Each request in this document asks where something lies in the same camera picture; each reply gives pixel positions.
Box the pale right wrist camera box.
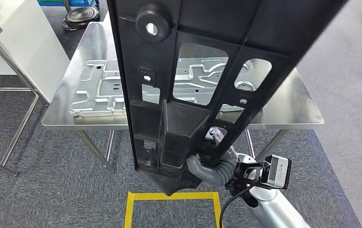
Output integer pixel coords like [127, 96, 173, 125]
[260, 154, 292, 190]

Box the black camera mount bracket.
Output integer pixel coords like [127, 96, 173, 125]
[231, 162, 265, 190]

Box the blue shelf cart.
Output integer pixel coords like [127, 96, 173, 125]
[37, 0, 101, 9]

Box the white cabinet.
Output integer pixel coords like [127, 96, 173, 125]
[0, 0, 71, 103]

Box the black plastic panel part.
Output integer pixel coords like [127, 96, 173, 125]
[107, 0, 348, 196]

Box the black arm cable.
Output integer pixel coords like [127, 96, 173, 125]
[219, 184, 257, 228]

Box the black round stool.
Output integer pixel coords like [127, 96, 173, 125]
[62, 7, 101, 31]

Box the stainless steel workbench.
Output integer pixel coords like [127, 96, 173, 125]
[41, 22, 325, 174]

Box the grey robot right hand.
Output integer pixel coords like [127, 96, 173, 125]
[186, 126, 227, 178]

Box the stamped metal plate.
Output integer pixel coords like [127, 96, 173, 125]
[69, 58, 259, 118]

